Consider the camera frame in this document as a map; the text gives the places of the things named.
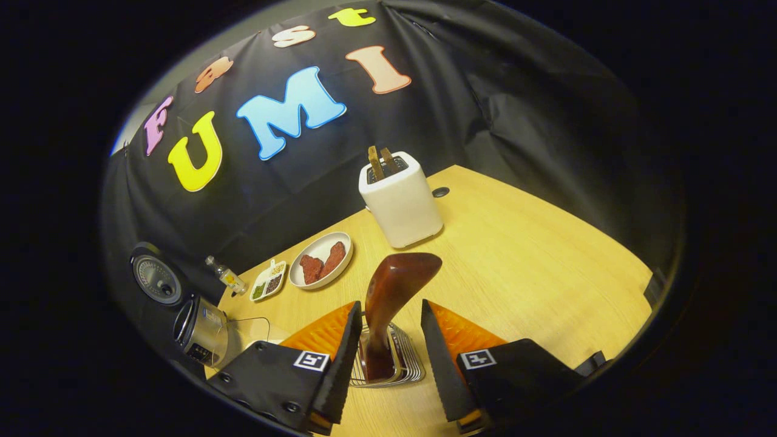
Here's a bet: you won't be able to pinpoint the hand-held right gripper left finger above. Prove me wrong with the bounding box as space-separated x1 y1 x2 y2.
206 300 363 436

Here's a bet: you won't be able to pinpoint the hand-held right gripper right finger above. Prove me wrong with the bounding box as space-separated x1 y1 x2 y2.
421 299 586 435

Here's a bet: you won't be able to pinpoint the brown wooden spoon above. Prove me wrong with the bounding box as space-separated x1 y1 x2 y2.
364 252 443 382

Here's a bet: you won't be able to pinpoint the grey rice cooker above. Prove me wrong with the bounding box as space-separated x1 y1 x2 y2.
129 242 230 369

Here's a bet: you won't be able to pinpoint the red meat piece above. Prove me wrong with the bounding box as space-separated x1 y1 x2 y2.
320 241 347 279
299 254 324 285

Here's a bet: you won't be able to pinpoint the white divided grain dish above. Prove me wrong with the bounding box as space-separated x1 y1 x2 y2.
249 260 287 302

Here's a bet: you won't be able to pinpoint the round white plate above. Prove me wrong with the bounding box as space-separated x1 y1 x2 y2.
289 232 354 290

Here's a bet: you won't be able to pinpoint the small glass bottle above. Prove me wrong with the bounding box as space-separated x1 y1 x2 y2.
205 256 249 296

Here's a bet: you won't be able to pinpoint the white toaster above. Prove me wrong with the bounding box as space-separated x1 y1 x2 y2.
358 152 444 248

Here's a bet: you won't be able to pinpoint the black backdrop cloth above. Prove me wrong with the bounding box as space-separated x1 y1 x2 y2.
100 0 687 353

